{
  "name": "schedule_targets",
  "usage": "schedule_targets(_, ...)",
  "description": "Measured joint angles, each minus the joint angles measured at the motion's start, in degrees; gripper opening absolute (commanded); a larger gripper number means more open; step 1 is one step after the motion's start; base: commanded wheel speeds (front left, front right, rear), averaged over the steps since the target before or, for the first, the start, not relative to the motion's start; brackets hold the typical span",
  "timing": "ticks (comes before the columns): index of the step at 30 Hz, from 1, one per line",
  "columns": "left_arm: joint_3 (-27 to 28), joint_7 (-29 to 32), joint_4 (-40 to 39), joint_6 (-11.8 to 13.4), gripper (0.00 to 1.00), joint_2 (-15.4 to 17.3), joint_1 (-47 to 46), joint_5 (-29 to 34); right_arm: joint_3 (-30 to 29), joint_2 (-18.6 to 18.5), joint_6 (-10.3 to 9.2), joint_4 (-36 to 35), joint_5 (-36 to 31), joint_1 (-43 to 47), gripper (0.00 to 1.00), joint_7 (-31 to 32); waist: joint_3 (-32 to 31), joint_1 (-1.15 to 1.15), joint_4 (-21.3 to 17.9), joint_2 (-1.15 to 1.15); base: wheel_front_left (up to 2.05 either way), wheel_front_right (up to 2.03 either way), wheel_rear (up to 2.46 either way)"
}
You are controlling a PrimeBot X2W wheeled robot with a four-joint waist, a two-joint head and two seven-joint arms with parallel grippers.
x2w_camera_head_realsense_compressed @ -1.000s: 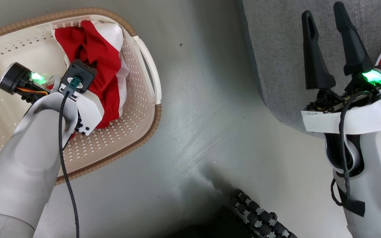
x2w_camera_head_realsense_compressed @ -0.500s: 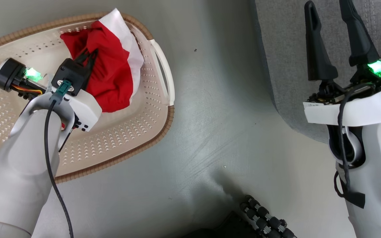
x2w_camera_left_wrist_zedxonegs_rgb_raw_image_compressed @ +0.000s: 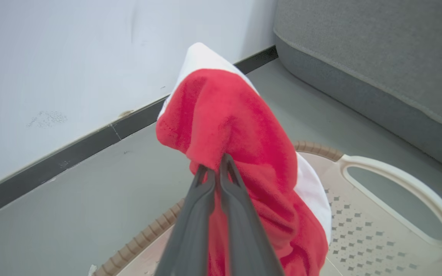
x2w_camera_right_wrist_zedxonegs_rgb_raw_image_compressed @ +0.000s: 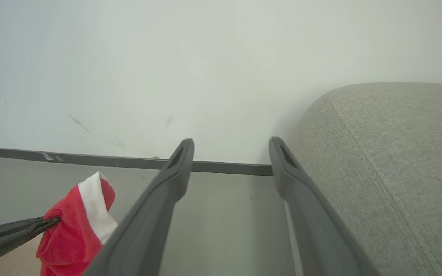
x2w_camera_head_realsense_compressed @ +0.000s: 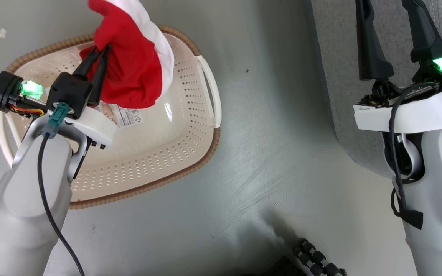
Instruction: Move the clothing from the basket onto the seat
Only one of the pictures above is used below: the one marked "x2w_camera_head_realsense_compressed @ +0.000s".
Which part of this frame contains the beige perforated laundry basket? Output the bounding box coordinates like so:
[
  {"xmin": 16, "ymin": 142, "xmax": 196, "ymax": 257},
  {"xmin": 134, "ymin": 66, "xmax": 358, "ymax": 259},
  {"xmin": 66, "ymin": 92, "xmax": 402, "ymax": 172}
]
[{"xmin": 0, "ymin": 25, "xmax": 222, "ymax": 210}]

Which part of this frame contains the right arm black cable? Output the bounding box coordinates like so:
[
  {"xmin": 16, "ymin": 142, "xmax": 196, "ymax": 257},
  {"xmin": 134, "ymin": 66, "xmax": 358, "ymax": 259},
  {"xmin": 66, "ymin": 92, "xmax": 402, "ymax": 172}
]
[{"xmin": 388, "ymin": 82, "xmax": 424, "ymax": 230}]

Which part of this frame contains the red and white garment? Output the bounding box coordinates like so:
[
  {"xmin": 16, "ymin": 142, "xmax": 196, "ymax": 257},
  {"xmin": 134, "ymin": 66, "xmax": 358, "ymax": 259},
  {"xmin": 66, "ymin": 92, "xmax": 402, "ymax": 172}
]
[{"xmin": 79, "ymin": 0, "xmax": 175, "ymax": 110}]

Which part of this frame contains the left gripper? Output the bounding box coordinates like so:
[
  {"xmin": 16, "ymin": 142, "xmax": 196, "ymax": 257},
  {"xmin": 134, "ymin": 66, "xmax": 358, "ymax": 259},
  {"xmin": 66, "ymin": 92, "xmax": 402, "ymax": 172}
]
[{"xmin": 0, "ymin": 43, "xmax": 118, "ymax": 151}]

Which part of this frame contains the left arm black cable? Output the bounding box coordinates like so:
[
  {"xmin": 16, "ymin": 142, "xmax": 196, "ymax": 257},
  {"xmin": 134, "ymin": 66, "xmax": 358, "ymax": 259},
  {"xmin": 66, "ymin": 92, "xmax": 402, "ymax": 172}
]
[{"xmin": 38, "ymin": 102, "xmax": 86, "ymax": 276}]

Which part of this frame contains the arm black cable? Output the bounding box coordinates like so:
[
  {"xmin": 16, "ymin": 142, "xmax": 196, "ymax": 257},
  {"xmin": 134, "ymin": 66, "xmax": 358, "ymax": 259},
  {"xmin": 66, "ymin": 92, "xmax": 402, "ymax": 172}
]
[
  {"xmin": 388, "ymin": 82, "xmax": 424, "ymax": 230},
  {"xmin": 38, "ymin": 102, "xmax": 86, "ymax": 276}
]

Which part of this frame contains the white printed basket label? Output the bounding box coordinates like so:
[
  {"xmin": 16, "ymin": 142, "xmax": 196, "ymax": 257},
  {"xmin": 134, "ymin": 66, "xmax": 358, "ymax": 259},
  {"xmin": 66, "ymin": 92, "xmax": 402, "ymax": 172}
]
[{"xmin": 94, "ymin": 102, "xmax": 143, "ymax": 128}]

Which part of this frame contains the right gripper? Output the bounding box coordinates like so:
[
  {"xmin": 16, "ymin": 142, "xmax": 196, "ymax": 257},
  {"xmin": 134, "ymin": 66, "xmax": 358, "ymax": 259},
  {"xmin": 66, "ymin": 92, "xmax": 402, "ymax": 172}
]
[{"xmin": 353, "ymin": 0, "xmax": 442, "ymax": 134}]

